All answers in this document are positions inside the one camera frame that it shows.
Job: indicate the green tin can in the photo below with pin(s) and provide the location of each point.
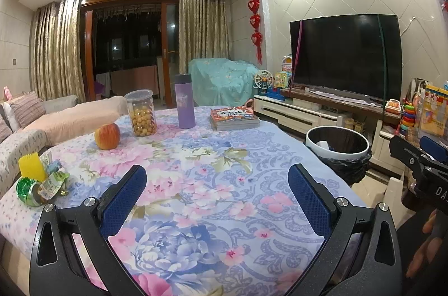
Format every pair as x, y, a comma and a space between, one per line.
28, 193

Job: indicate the gold curtain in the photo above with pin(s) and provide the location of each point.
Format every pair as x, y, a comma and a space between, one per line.
57, 51
203, 37

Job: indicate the stack of picture books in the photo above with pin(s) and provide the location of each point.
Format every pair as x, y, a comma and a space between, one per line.
234, 117

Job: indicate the red hanging knot decoration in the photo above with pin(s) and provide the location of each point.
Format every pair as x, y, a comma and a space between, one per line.
254, 5

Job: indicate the colourful toy box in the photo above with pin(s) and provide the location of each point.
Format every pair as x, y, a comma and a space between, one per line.
434, 114

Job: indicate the green crumpled wrapper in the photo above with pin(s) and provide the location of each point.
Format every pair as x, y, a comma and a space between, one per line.
54, 182

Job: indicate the red white toy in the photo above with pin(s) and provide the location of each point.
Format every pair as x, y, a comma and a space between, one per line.
393, 107

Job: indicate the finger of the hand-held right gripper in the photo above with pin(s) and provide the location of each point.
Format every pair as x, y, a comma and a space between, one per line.
435, 147
409, 154

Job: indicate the wooden sliding glass door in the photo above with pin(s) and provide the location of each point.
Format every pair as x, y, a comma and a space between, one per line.
133, 37

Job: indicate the yellow containers in cabinet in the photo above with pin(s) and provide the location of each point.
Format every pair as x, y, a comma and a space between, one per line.
353, 125

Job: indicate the yellow green toy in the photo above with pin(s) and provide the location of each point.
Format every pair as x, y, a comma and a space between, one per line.
280, 79

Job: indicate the pink toy house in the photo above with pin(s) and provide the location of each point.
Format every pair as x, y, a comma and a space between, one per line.
286, 63

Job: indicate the white trash bin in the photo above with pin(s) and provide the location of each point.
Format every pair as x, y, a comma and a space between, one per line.
315, 145

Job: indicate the black garbage bag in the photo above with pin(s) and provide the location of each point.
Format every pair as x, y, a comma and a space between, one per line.
353, 172

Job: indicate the white television cabinet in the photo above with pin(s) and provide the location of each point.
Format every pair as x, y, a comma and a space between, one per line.
290, 114

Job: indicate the floral tablecloth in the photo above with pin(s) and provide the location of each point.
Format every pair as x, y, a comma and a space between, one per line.
210, 184

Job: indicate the pink plush toy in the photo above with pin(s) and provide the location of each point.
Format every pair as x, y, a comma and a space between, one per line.
7, 92

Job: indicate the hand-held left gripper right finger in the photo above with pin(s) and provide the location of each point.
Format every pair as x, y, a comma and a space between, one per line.
309, 201

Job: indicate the toy ferris wheel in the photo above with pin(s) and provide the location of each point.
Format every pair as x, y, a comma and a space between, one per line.
262, 79

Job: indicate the yellow plastic comb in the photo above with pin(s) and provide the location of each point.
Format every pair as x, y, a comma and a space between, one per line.
31, 166

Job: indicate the red apple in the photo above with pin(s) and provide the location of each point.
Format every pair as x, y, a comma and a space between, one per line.
107, 137

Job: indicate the black flat television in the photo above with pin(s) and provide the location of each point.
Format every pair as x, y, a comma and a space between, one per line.
343, 54

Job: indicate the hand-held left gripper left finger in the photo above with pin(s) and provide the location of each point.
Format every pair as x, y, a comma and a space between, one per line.
122, 201

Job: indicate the purple water bottle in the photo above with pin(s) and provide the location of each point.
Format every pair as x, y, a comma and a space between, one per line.
184, 100

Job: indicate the clear jar of snack balls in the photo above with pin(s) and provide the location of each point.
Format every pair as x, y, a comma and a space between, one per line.
141, 119

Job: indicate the beige sofa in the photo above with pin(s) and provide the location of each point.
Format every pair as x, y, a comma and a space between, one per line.
70, 117

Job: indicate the teal cloth cover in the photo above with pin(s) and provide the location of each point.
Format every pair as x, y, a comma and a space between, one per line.
220, 79

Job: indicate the pink striped pillow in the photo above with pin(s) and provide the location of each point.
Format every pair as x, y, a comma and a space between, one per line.
28, 109
5, 128

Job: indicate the person's right hand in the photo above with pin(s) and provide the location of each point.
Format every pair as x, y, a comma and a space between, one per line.
432, 243

